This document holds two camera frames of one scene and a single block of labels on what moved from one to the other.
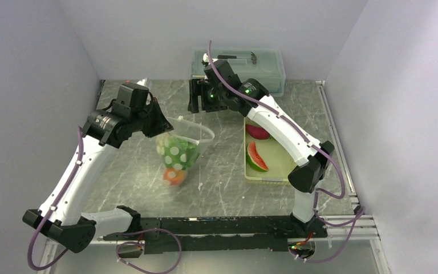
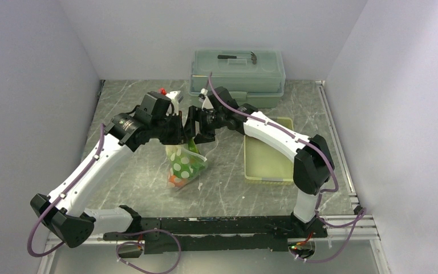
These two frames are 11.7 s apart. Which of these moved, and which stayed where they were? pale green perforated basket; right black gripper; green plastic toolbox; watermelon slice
Moved: watermelon slice; right black gripper
Stayed: green plastic toolbox; pale green perforated basket
